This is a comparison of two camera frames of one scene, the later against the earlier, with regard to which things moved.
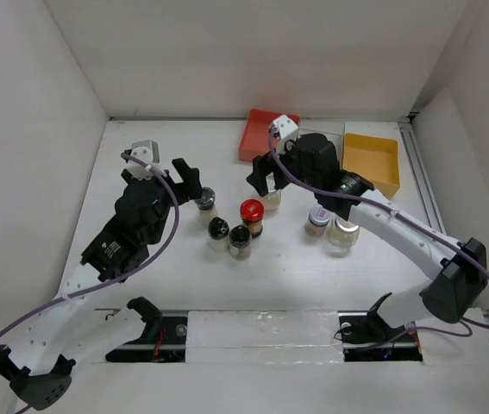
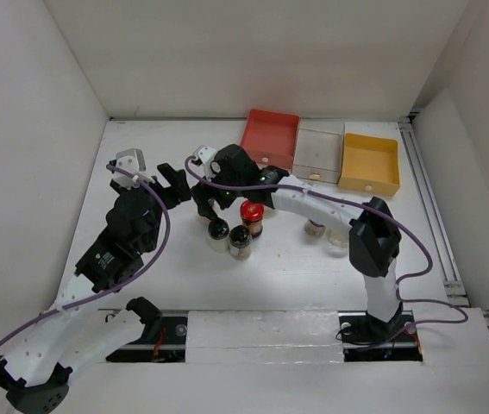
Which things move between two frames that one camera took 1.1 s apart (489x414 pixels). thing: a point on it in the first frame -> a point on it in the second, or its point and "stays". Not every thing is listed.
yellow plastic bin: [377, 159] stays
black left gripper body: [166, 197] stays
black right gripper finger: [281, 179] -> [224, 197]
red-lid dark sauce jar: [253, 213] stays
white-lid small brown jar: [317, 221] stays
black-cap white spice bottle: [218, 234] stays
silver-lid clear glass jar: [341, 235] stays
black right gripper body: [291, 161] -> [221, 176]
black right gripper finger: [262, 166] -> [201, 193]
